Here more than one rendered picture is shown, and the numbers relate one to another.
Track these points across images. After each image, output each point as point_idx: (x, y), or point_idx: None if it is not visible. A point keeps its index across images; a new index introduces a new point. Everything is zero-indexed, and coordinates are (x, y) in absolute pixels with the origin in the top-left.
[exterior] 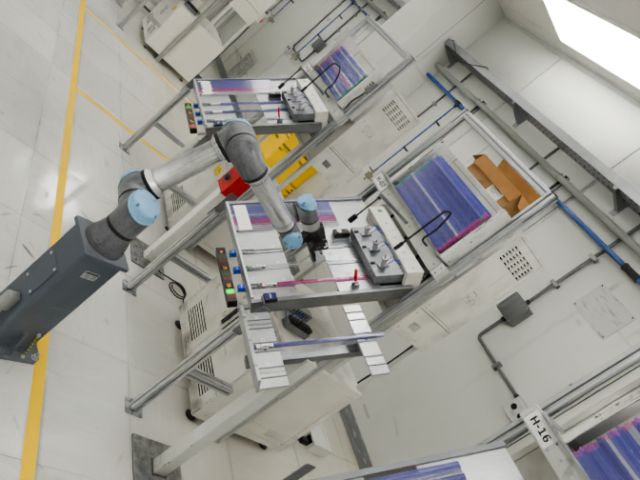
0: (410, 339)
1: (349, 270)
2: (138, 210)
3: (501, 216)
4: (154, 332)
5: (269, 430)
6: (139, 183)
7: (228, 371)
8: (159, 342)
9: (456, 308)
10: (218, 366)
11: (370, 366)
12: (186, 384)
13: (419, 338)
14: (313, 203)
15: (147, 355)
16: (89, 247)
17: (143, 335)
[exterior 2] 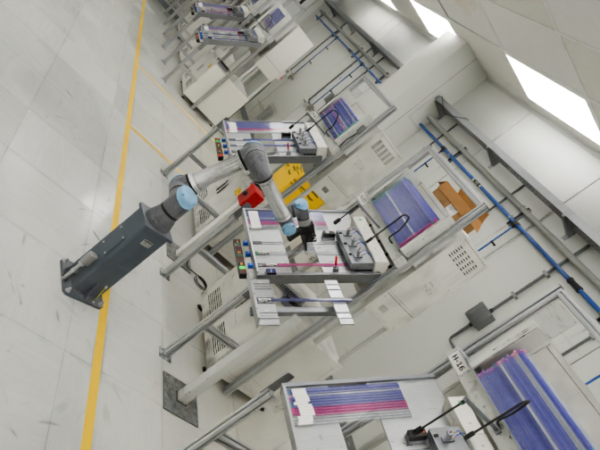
0: (380, 320)
1: (332, 259)
2: (183, 197)
3: (445, 220)
4: (181, 309)
5: None
6: (184, 182)
7: (237, 336)
8: (185, 316)
9: (416, 295)
10: (229, 332)
11: (340, 318)
12: (204, 349)
13: (387, 320)
14: (305, 204)
15: (175, 322)
16: (148, 222)
17: (173, 309)
